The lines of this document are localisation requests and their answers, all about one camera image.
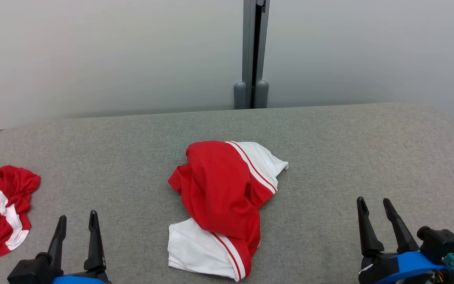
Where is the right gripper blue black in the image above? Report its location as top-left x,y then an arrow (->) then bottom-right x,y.
356,196 -> 447,284

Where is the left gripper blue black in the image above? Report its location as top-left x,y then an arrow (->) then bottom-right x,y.
48,210 -> 112,284

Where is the red and white polo shirt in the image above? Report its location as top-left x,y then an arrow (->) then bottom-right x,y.
167,140 -> 289,282

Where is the grey rounded post foot cap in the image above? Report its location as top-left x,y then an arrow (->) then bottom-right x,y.
234,81 -> 247,110
255,80 -> 270,109

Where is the grey metal partition post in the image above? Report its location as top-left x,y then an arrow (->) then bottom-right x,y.
242,0 -> 271,109

